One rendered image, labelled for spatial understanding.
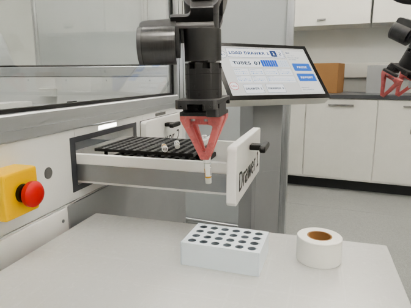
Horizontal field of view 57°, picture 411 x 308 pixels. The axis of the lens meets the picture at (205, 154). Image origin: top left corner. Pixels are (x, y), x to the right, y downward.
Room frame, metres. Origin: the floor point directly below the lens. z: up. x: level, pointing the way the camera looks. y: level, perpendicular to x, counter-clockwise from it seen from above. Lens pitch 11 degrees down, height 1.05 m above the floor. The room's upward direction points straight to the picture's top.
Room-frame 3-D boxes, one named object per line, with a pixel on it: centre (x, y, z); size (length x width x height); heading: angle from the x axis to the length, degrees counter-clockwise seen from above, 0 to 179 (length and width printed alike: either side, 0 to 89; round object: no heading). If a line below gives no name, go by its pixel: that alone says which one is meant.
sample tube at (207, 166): (0.61, 0.00, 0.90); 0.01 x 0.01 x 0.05
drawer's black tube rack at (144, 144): (0.85, 0.11, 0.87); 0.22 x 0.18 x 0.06; 74
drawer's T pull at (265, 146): (0.78, -0.11, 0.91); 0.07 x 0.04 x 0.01; 164
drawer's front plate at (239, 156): (0.79, -0.09, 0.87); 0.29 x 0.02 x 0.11; 164
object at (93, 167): (0.85, 0.11, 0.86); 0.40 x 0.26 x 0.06; 74
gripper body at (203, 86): (0.60, 0.00, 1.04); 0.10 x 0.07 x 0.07; 165
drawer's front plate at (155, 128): (1.18, 0.13, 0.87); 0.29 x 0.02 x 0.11; 164
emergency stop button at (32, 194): (0.55, 0.27, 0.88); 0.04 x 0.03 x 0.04; 164
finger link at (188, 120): (0.61, 0.00, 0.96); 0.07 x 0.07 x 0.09; 75
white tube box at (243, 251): (0.57, -0.03, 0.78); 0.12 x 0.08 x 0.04; 72
